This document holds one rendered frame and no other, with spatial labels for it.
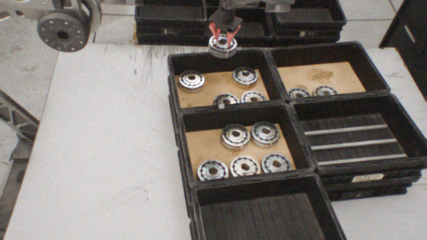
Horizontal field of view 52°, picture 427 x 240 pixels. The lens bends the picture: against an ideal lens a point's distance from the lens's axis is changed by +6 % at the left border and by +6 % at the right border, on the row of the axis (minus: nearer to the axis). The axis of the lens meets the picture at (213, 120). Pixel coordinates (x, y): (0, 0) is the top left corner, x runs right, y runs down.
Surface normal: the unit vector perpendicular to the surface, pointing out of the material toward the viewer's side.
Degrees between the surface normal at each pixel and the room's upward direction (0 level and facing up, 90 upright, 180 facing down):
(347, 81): 0
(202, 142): 0
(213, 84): 0
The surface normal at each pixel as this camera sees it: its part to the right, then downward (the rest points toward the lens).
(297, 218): 0.08, -0.65
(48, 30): 0.07, 0.76
